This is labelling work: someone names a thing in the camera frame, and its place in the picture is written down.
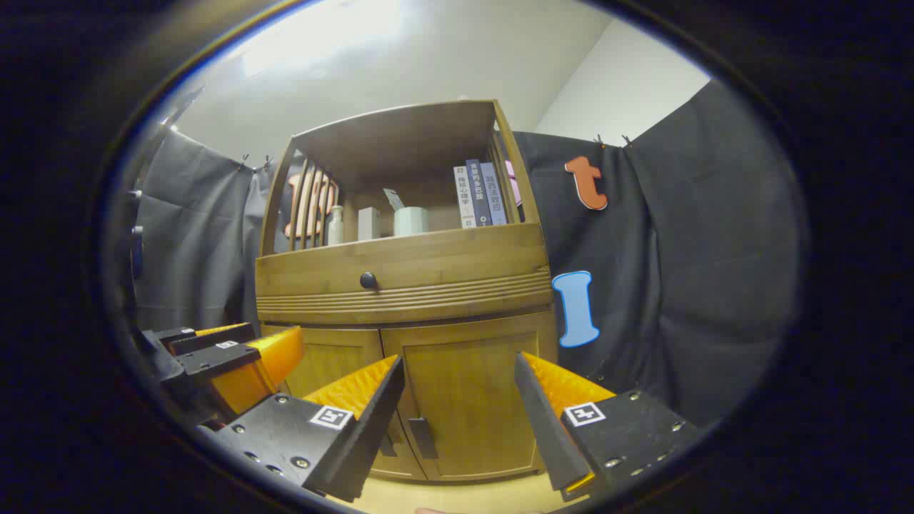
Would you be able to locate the white pump bottle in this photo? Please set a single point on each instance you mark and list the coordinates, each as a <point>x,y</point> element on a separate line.
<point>335,227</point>

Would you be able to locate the wooden shoe cabinet door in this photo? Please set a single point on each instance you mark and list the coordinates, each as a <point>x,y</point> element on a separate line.
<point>328,364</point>
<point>464,385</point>

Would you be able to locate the wooden cabinet drawer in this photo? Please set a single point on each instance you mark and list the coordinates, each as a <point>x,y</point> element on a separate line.
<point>443,260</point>

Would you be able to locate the blue-grey book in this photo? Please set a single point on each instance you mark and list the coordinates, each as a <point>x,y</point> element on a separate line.
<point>494,193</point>

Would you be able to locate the wooden double-door shoe cabinet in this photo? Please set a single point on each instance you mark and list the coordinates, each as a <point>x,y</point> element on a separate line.
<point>400,143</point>

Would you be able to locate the small white box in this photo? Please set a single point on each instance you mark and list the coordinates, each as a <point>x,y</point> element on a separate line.
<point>368,223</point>

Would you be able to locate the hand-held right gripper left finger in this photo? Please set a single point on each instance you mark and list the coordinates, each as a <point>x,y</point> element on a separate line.
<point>371,421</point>

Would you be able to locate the black round drawer knob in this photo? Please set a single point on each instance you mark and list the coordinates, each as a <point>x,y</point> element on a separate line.
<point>368,280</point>

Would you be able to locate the black backdrop cloth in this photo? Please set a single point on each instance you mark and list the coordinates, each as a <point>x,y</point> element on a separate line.
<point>678,250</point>

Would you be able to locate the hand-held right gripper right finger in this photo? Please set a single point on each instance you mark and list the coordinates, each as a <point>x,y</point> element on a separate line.
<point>546,428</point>

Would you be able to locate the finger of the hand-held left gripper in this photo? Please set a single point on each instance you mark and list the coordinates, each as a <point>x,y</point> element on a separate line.
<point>214,339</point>
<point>221,359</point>

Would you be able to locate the paper tag in cup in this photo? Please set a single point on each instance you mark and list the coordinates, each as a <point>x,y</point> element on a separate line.
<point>393,198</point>

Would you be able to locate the pale green cup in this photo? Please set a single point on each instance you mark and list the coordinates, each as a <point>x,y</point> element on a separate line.
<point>411,221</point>

